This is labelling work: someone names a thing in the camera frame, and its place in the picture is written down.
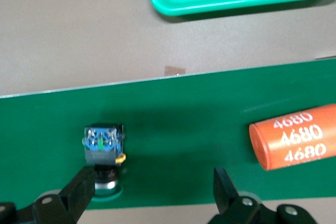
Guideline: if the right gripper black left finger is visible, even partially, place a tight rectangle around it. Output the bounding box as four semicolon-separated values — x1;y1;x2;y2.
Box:
0;165;97;224

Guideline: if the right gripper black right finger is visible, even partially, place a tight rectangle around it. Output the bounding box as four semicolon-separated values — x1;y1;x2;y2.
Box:
208;166;318;224

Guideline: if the green mushroom push button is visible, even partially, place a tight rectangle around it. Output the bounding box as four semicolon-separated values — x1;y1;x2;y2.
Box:
81;123;127;204

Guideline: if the orange cylinder printed 4680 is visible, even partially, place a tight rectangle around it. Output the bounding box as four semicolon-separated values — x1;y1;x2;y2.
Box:
248;103;336;172

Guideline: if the green conveyor belt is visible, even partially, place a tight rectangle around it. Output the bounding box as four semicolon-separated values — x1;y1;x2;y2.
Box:
0;56;336;210

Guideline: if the brown tape patch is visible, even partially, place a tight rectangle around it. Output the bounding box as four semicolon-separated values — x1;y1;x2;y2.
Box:
164;66;186;77

